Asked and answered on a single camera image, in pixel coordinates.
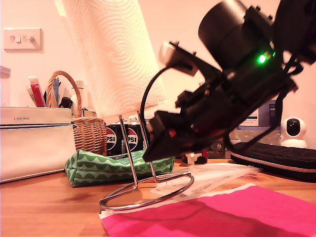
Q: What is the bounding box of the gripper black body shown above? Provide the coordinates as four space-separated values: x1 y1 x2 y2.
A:
147 74 255 138

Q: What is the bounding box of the chrome wire paper towel stand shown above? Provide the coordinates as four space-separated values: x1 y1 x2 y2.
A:
99 111 195 212

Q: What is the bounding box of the white paper towel roll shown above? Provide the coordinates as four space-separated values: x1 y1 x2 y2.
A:
54 0 170 118

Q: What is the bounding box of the frosted plastic bag with script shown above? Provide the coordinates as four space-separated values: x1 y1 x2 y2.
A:
177 163 263 193

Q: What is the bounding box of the clear plastic bag printed text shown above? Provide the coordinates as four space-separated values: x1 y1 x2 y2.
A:
150 181 198 198

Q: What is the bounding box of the large clear water bottle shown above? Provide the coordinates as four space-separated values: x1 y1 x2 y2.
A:
228 97 283 146

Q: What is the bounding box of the green wave pattern pouch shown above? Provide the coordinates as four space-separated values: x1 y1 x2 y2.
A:
65 149 176 188

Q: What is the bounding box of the pink zip bag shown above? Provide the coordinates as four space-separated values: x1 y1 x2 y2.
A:
98 182 316 237

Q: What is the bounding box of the small white box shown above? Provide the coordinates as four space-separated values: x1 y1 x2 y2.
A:
82 108 98 118

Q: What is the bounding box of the black zip case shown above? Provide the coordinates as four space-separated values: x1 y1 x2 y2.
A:
230 142 316 184

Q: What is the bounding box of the white bottle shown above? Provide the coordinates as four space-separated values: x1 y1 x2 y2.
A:
73 80 86 109

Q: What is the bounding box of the blue and white toothbrush pack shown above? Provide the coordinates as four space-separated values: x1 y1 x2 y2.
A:
53 77 62 106

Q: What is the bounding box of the white Lancome cosmetic case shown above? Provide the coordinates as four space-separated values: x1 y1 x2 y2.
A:
0 106 77 185

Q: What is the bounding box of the red tube with white cap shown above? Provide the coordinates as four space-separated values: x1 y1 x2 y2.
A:
28 76 47 108

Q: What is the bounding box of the white slim tube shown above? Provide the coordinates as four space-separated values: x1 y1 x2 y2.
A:
26 86 35 108

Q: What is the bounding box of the dark floral mug white handle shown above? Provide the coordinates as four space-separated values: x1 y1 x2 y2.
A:
181 150 209 165

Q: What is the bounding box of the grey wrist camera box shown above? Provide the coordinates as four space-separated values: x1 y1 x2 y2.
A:
158 40 224 76

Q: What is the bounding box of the wicker basket with handle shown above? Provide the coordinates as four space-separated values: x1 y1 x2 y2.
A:
46 70 107 155

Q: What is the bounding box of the small white round camera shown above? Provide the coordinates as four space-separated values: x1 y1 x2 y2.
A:
280 117 309 149

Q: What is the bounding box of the white double light switch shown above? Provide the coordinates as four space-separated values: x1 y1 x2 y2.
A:
3 28 44 54

